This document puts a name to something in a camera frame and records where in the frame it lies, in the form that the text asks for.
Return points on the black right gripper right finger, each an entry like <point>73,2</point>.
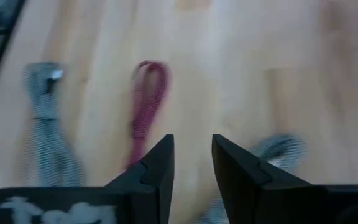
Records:
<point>253,193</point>

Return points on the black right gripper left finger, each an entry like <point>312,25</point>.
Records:
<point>154,183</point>

